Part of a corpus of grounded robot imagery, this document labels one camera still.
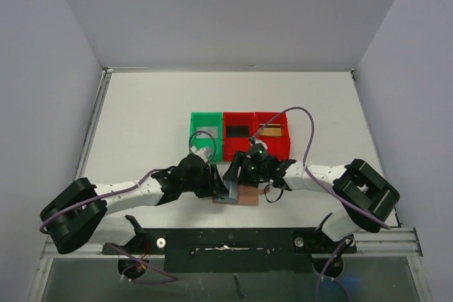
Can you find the red plastic right bin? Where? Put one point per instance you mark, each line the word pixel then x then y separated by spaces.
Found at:
pixel 279 147

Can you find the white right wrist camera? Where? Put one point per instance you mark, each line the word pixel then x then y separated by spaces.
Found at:
pixel 256 141

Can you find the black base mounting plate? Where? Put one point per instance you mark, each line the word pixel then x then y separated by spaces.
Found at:
pixel 232 250

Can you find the aluminium front rail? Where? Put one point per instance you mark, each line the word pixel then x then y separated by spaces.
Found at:
pixel 397 242

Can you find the black card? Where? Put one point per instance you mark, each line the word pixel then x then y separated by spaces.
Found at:
pixel 237 132

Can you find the silver grey card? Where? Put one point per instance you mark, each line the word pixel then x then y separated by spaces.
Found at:
pixel 205 132

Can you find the aluminium left rail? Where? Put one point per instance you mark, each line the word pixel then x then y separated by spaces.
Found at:
pixel 93 123

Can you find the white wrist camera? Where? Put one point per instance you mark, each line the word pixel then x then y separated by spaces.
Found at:
pixel 205 153
pixel 256 141

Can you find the green plastic bin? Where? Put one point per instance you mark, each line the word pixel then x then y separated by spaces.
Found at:
pixel 198 119

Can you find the aluminium rail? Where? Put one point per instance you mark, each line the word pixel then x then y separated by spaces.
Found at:
pixel 93 123
pixel 397 242

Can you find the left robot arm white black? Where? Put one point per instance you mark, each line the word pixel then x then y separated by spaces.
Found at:
pixel 73 216

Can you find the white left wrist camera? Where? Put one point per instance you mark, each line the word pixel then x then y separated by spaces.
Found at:
pixel 205 153

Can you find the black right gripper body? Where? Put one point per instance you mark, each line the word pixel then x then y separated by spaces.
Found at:
pixel 241 166

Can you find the red plastic bin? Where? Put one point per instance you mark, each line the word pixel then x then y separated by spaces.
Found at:
pixel 232 145
pixel 279 147

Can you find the red plastic middle bin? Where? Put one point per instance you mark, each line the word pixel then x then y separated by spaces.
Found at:
pixel 232 145

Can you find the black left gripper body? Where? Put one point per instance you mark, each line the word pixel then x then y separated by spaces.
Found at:
pixel 202 184

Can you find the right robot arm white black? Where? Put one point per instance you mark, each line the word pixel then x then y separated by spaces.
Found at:
pixel 367 197

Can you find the brown leather card holder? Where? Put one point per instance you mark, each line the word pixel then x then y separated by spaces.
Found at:
pixel 247 196

